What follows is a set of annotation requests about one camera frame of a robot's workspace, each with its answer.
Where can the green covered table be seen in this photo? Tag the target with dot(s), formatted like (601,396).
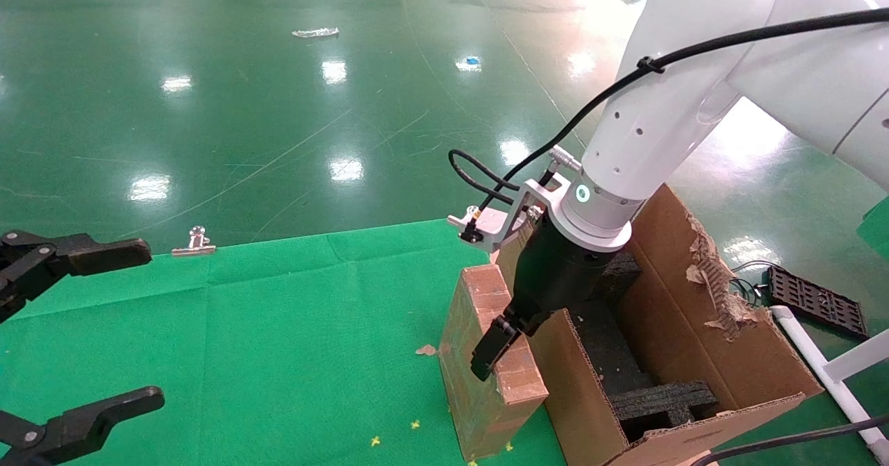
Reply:
(876,230)

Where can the long black foam strip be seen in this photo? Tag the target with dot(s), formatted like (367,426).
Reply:
(611,355)

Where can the white tubular table frame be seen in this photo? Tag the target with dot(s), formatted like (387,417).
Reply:
(858,363)

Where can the green table cloth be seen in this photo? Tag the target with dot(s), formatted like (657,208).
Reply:
(278,341)

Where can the silver binder clip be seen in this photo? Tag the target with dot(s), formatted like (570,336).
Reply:
(194,246)

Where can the black plastic grid tray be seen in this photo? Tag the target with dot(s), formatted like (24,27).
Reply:
(819,303)

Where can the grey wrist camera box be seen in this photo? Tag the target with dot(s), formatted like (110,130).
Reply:
(489,223)

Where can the brick pattern block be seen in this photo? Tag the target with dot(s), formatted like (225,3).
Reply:
(479,410)

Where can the silver camera mount bracket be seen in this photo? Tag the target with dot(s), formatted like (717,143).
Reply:
(538,195)

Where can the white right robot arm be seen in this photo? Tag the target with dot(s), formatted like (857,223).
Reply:
(667,105)

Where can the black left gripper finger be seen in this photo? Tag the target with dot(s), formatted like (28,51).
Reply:
(83,428)
(104,254)

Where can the large open cardboard carton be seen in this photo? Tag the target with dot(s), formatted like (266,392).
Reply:
(694,341)

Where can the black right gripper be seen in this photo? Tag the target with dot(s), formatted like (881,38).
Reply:
(555,271)

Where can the small brown cardboard scrap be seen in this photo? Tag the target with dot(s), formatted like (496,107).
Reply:
(426,349)

